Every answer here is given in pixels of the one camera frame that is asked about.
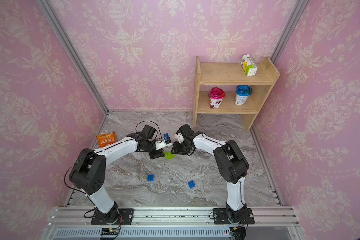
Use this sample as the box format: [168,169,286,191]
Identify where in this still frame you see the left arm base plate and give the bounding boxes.
[91,208,134,225]

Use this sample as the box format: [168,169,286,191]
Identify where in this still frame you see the white green carton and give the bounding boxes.
[241,55,258,76]

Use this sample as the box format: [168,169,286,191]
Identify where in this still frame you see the blue 2x2 lego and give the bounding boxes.
[147,175,154,182]
[188,181,196,189]

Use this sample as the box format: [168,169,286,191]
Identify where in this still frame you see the blue lid yogurt cup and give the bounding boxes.
[235,85,253,106]

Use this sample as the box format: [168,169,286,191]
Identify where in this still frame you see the pink lid yogurt cup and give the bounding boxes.
[208,87,226,109]

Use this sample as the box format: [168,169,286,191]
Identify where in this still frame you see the wooden shelf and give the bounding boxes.
[193,57,280,132]

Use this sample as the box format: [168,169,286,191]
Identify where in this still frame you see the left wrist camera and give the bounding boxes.
[155,134,172,150]

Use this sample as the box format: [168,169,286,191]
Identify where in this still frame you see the green 2x4 lego brick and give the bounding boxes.
[164,152,176,160]

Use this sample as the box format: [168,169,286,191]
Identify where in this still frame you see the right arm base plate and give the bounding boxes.
[211,207,255,225]

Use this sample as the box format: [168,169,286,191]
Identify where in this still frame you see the orange snack bag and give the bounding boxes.
[96,132,117,148]

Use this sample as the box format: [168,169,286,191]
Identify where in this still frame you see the blue 2x2 lego front left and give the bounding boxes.
[147,175,154,182]

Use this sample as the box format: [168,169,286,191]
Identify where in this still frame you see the aluminium front rail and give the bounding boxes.
[42,206,304,240]

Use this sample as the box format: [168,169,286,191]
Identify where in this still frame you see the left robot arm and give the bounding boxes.
[69,125,172,225]

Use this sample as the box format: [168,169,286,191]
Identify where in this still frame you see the blue 2x2 lego front right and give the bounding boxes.
[188,181,196,189]

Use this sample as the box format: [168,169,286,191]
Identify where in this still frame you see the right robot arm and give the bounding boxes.
[171,124,255,225]

